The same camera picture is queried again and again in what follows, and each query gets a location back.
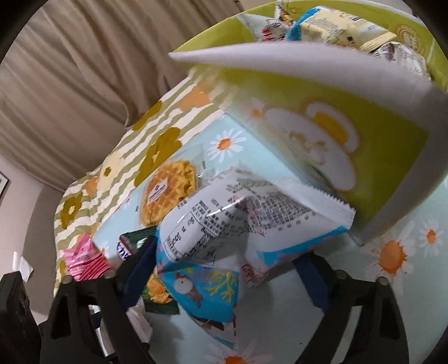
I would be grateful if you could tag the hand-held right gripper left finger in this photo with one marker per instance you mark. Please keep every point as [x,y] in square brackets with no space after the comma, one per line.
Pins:
[140,276]

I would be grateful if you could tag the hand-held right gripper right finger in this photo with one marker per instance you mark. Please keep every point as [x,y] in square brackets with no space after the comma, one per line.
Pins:
[313,281]

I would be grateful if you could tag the blue cartoon snack packet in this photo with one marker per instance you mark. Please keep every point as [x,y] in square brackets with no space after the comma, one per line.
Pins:
[217,217]

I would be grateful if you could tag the green cardboard box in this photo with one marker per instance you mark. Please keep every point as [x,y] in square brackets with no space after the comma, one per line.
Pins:
[315,91]

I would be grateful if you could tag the grey white snack packet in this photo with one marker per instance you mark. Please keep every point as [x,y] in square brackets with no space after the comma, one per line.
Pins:
[402,56]
[276,31]

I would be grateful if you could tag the blue-edged cream snack packet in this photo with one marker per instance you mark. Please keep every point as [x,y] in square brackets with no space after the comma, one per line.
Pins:
[329,24]

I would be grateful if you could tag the dark green snack packet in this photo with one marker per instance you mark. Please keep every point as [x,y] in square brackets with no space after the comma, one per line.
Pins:
[140,235]

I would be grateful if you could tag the pink striped snack packet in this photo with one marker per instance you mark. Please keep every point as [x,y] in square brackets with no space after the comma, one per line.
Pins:
[84,259]

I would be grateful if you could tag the clear waffle packet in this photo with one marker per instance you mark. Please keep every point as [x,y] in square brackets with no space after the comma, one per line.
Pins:
[168,189]

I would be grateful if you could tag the floral striped blanket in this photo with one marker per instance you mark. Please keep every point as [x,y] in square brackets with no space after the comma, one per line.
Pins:
[115,164]

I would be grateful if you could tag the beige curtain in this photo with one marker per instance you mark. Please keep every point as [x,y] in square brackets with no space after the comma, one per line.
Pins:
[70,87]

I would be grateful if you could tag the framed wall poster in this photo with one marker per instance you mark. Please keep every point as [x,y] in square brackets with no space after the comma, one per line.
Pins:
[2,185]

